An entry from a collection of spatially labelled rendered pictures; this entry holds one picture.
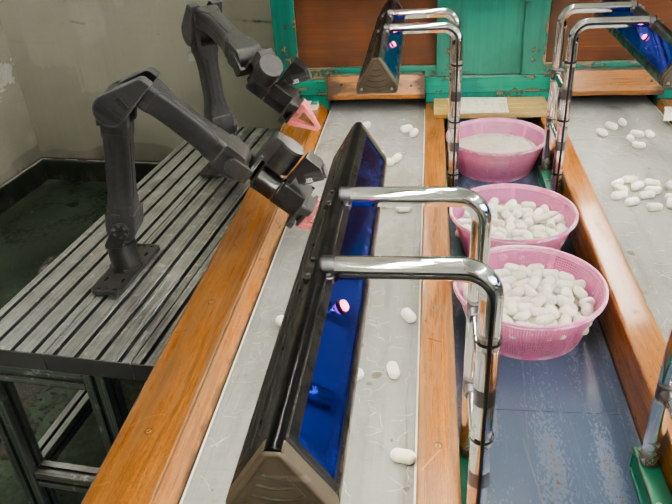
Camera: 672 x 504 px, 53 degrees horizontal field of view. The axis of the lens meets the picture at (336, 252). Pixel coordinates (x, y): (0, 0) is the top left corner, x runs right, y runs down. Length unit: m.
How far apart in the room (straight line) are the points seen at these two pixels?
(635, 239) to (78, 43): 2.81
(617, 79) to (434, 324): 1.22
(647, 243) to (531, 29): 0.87
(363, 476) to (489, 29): 1.50
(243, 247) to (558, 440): 0.70
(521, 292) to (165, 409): 0.65
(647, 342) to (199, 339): 0.71
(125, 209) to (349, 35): 0.98
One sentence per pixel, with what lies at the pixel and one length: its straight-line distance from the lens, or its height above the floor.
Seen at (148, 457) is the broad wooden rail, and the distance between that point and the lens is 0.98.
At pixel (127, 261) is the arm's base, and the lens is 1.53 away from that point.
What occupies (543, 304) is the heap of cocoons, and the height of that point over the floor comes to 0.73.
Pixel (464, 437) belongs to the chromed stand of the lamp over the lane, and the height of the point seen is 0.75.
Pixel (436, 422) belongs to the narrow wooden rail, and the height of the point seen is 0.76.
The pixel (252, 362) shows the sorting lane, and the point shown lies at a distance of 1.12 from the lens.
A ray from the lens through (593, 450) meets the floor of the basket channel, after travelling 1.09.
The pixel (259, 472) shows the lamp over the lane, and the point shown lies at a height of 1.09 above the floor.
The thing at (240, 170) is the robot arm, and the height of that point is 0.91.
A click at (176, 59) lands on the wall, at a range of 3.39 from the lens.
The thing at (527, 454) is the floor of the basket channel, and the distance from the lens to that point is 1.07.
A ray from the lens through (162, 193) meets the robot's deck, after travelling 1.91.
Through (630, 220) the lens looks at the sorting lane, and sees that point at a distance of 1.56.
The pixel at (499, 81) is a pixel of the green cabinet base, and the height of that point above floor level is 0.82.
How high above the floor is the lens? 1.45
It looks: 31 degrees down
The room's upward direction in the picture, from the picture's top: 4 degrees counter-clockwise
